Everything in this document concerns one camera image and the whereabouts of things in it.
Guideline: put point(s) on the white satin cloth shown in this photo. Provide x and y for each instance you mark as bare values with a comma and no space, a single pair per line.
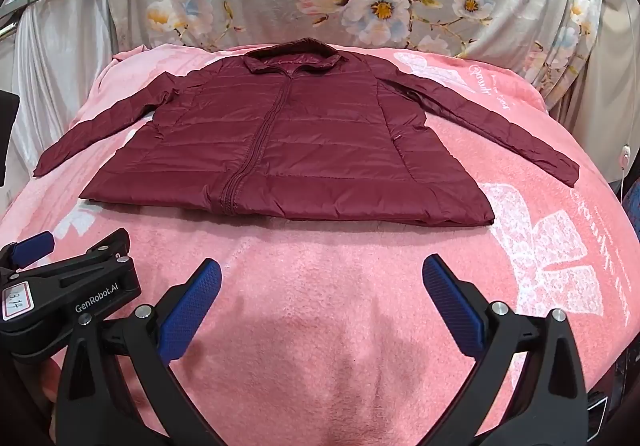
65,75

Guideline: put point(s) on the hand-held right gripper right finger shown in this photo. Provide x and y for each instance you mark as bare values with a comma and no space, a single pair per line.
452,311

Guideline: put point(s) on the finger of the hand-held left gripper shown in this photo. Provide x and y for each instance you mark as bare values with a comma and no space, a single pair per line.
102,246
32,243

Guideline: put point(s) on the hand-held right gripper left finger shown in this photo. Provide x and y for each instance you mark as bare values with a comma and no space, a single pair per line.
192,311

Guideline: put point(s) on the maroon puffer jacket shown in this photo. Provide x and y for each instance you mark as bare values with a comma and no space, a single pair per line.
310,145

